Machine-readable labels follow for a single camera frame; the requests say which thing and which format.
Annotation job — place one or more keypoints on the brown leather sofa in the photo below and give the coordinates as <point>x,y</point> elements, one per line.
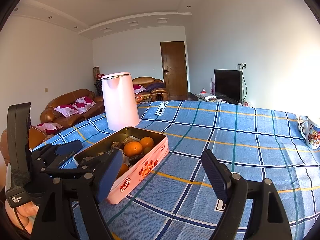
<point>52,122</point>

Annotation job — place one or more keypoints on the black television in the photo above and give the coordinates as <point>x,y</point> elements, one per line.
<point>228,85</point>

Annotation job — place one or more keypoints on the dark brown passion fruit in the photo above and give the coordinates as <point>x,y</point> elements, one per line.
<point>118,145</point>

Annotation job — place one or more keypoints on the pink metal tin box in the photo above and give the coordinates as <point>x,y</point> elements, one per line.
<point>140,166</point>

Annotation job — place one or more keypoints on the white electric kettle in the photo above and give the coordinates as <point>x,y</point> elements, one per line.
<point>119,101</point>

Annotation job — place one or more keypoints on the colourful printed white mug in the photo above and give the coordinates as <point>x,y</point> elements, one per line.
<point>309,130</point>

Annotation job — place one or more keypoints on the brown leather armchair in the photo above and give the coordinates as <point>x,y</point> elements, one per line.
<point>149,86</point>

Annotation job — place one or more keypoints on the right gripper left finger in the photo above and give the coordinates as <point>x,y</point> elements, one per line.
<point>55,217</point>

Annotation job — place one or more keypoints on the low tv stand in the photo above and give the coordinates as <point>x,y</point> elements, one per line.
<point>209,98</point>

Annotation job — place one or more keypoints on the red white patterned cushion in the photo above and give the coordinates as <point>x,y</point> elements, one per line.
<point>80,106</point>

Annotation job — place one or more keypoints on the brown wooden door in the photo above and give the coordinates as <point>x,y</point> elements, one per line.
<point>175,69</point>

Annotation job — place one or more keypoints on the blue plaid tablecloth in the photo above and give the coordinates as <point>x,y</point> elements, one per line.
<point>176,200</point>

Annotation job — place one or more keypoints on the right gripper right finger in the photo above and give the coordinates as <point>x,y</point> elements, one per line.
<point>268,219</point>

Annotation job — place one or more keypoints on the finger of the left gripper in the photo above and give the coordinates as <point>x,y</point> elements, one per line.
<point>69,148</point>
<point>92,166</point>

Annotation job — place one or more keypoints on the person left hand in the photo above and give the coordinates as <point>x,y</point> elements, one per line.
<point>23,216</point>

